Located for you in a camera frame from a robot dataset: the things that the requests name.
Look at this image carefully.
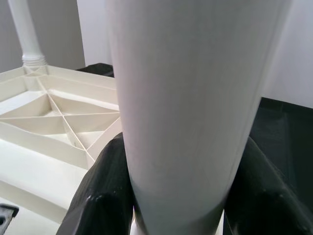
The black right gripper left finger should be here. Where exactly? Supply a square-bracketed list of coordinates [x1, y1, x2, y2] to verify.
[55, 133, 138, 235]

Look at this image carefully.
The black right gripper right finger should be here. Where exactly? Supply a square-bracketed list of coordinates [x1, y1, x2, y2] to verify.
[223, 136, 313, 235]

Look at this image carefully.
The white plastic children table top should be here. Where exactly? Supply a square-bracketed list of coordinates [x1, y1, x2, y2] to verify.
[0, 65, 123, 225]

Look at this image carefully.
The white plastic table leg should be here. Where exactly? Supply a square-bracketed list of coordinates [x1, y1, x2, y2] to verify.
[7, 0, 48, 73]
[104, 0, 292, 235]

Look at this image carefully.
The black table cloth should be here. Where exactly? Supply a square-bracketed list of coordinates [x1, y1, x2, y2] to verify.
[75, 62, 313, 235]

